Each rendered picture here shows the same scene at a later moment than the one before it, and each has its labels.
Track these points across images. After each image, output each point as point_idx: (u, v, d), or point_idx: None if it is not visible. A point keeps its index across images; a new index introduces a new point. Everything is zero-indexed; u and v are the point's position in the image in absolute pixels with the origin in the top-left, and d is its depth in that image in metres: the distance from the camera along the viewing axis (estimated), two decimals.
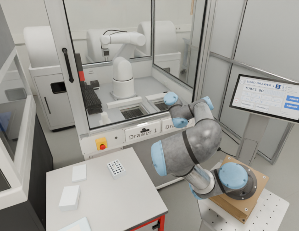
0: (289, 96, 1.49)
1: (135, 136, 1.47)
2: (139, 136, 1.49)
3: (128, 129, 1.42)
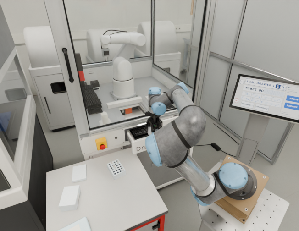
0: (289, 96, 1.49)
1: (142, 147, 1.36)
2: None
3: (135, 140, 1.31)
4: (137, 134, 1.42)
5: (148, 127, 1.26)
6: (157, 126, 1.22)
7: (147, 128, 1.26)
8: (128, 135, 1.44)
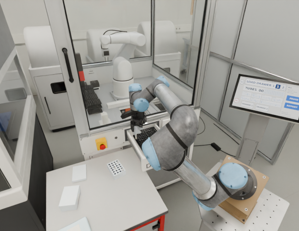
0: (289, 96, 1.49)
1: None
2: None
3: (145, 157, 1.18)
4: None
5: (134, 127, 1.22)
6: (142, 121, 1.21)
7: (133, 129, 1.22)
8: (136, 150, 1.30)
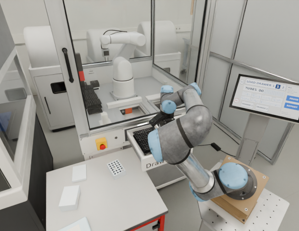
0: (289, 96, 1.49)
1: (152, 164, 1.22)
2: (157, 163, 1.24)
3: (145, 157, 1.18)
4: (147, 148, 1.29)
5: None
6: None
7: None
8: (136, 150, 1.30)
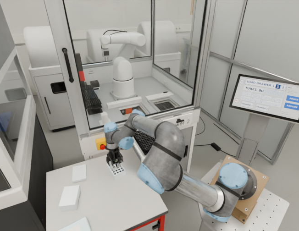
0: (289, 96, 1.49)
1: None
2: None
3: (145, 157, 1.18)
4: (147, 148, 1.29)
5: (109, 162, 1.20)
6: (117, 160, 1.17)
7: (108, 162, 1.21)
8: (136, 150, 1.30)
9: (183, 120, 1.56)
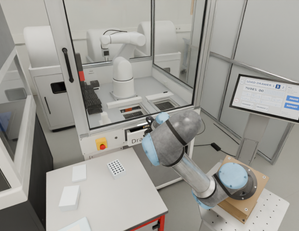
0: (289, 96, 1.49)
1: (137, 140, 1.43)
2: (142, 140, 1.45)
3: (130, 133, 1.38)
4: None
5: (146, 133, 1.31)
6: None
7: (145, 133, 1.32)
8: None
9: None
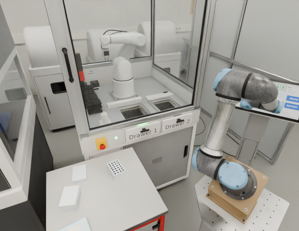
0: (289, 96, 1.49)
1: (135, 136, 1.47)
2: (139, 136, 1.49)
3: (128, 129, 1.42)
4: None
5: None
6: None
7: None
8: None
9: (183, 120, 1.56)
